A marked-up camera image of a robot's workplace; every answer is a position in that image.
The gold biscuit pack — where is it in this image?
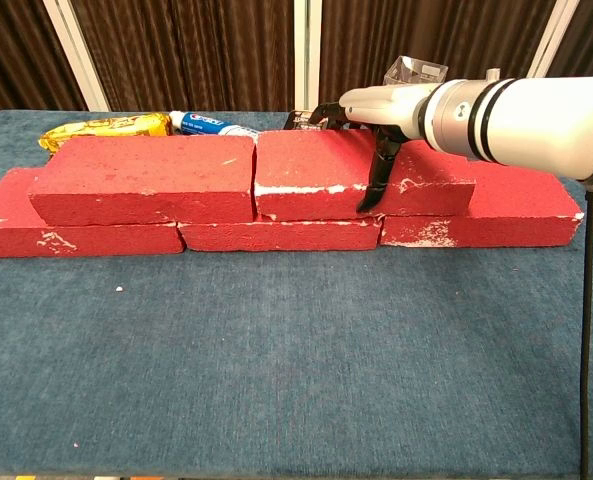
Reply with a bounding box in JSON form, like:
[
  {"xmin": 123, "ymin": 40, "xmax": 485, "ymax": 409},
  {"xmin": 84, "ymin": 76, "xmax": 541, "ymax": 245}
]
[{"xmin": 38, "ymin": 112, "xmax": 174, "ymax": 152}]

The blue table cloth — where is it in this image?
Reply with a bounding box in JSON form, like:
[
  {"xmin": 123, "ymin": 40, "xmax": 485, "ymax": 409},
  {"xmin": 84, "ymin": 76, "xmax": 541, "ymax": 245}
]
[{"xmin": 0, "ymin": 109, "xmax": 593, "ymax": 479}]

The gold black tin can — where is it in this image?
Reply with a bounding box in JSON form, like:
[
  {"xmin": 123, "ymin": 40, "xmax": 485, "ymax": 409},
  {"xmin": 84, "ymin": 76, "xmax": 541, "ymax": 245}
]
[{"xmin": 282, "ymin": 109, "xmax": 328, "ymax": 134}]

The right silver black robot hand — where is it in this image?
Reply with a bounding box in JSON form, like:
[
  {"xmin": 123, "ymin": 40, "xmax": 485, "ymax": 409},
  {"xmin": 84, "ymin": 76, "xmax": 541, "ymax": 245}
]
[{"xmin": 307, "ymin": 81, "xmax": 443, "ymax": 216}]

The red foam brick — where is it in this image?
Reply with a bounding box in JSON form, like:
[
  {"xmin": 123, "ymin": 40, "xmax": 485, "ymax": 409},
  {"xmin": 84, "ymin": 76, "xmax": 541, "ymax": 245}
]
[
  {"xmin": 28, "ymin": 134, "xmax": 261, "ymax": 228},
  {"xmin": 0, "ymin": 167, "xmax": 186, "ymax": 259},
  {"xmin": 177, "ymin": 215, "xmax": 383, "ymax": 252},
  {"xmin": 253, "ymin": 128, "xmax": 478, "ymax": 223},
  {"xmin": 378, "ymin": 159, "xmax": 586, "ymax": 249}
]

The clear box of red caps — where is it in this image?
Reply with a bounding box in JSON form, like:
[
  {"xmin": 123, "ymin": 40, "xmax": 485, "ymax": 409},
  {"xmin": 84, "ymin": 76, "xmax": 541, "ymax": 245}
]
[{"xmin": 382, "ymin": 55, "xmax": 450, "ymax": 88}]

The blue white toothpaste tube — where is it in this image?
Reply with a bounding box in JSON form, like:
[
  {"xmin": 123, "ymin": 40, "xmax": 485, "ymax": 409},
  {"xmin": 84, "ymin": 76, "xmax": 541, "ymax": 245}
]
[{"xmin": 169, "ymin": 110, "xmax": 263, "ymax": 139}]

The white partition post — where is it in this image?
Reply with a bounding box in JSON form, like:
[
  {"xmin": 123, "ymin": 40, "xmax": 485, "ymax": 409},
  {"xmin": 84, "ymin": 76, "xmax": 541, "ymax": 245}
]
[
  {"xmin": 43, "ymin": 0, "xmax": 111, "ymax": 113},
  {"xmin": 293, "ymin": 0, "xmax": 322, "ymax": 113},
  {"xmin": 523, "ymin": 0, "xmax": 583, "ymax": 81}
]

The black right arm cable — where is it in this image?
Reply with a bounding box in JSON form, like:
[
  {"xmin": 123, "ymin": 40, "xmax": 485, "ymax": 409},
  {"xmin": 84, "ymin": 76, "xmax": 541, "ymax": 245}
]
[{"xmin": 578, "ymin": 191, "xmax": 593, "ymax": 479}]

